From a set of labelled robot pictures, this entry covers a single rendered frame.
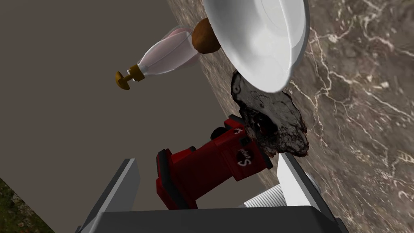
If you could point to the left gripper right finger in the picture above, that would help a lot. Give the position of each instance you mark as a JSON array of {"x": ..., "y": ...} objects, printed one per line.
[{"x": 296, "y": 186}]

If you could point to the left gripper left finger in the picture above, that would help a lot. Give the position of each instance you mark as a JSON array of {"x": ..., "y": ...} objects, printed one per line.
[{"x": 121, "y": 191}]

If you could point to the white ribbed cylinder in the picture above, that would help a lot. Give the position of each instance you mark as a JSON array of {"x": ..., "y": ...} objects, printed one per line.
[{"x": 268, "y": 198}]

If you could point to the clear bottle with gold pump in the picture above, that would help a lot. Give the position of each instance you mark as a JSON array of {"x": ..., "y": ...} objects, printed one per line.
[{"x": 168, "y": 56}]

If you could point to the white bowl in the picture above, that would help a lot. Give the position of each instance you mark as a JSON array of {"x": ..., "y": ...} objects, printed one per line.
[{"x": 258, "y": 42}]

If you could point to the brown round fruit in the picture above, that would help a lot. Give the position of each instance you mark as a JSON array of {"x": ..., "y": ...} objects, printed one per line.
[{"x": 203, "y": 37}]

